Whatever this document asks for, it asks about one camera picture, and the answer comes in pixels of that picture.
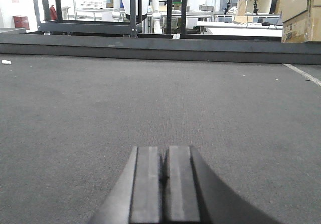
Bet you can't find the white humanoid robot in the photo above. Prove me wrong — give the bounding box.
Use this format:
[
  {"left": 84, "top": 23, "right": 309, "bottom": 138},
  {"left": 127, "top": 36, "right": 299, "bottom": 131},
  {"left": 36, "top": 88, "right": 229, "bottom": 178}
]
[{"left": 112, "top": 0, "right": 163, "bottom": 34}]

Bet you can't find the red fire extinguisher box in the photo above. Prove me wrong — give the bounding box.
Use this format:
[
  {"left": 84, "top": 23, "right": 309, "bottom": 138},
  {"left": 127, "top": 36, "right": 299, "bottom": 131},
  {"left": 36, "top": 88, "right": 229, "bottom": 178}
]
[{"left": 13, "top": 16, "right": 30, "bottom": 30}]

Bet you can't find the grey carpet mat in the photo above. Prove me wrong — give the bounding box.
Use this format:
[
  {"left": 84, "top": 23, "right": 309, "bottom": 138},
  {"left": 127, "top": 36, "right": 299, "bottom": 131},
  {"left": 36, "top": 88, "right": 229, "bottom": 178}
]
[{"left": 1, "top": 55, "right": 320, "bottom": 223}]

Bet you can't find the white plastic basket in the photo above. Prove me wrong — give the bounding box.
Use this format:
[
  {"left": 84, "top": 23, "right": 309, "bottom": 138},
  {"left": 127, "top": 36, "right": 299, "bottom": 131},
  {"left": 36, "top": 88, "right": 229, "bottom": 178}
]
[{"left": 75, "top": 0, "right": 107, "bottom": 9}]

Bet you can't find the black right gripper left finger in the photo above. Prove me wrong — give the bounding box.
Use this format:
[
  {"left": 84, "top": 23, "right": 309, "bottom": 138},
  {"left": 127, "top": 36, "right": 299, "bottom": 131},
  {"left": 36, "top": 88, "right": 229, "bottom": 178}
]
[{"left": 89, "top": 146, "right": 162, "bottom": 223}]

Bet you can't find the black metal shelf frame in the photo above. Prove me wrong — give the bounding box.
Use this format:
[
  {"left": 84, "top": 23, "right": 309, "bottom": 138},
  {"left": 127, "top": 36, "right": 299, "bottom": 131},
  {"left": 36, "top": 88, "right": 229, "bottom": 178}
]
[{"left": 31, "top": 0, "right": 189, "bottom": 38}]

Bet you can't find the white work table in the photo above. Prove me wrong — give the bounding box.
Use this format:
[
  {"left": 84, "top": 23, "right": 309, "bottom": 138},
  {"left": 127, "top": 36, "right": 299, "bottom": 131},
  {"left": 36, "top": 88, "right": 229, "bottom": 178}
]
[{"left": 197, "top": 21, "right": 283, "bottom": 37}]

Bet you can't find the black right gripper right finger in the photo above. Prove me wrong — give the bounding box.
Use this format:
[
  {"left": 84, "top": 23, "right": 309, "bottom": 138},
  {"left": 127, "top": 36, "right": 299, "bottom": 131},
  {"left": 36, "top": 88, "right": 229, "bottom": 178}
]
[{"left": 165, "top": 146, "right": 278, "bottom": 223}]

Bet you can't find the cardboard box stack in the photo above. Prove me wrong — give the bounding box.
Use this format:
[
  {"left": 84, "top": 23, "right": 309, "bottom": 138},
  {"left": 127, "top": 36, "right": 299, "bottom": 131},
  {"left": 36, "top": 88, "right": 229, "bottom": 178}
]
[{"left": 281, "top": 0, "right": 320, "bottom": 43}]

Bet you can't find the white paper scrap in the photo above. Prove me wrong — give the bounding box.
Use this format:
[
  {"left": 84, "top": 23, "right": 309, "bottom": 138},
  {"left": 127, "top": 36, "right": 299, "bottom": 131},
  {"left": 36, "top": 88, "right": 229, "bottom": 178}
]
[{"left": 1, "top": 60, "right": 12, "bottom": 65}]

